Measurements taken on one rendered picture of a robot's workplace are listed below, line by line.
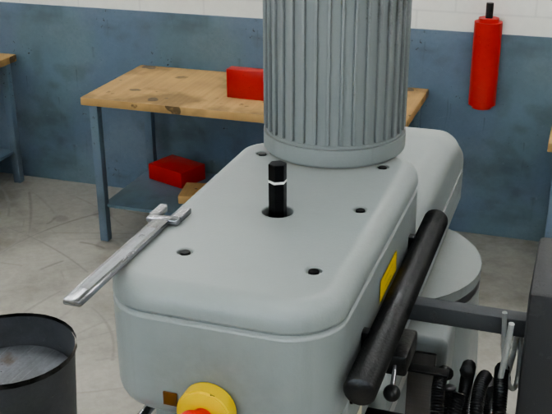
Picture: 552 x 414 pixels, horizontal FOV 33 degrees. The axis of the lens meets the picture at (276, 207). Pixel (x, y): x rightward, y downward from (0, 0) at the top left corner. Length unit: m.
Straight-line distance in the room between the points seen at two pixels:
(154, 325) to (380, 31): 0.48
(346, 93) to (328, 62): 0.05
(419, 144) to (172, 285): 0.88
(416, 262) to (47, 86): 5.32
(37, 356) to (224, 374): 2.60
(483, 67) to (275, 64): 4.00
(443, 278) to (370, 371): 0.74
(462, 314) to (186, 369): 0.58
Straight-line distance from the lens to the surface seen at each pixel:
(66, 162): 6.48
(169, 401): 1.00
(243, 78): 5.07
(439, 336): 1.57
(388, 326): 1.03
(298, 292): 0.92
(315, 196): 1.14
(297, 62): 1.21
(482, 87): 5.22
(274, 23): 1.22
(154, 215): 1.08
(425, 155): 1.68
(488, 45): 5.17
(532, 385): 1.38
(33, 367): 3.47
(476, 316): 1.43
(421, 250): 1.21
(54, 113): 6.40
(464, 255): 1.77
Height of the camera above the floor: 2.33
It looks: 23 degrees down
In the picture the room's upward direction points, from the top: straight up
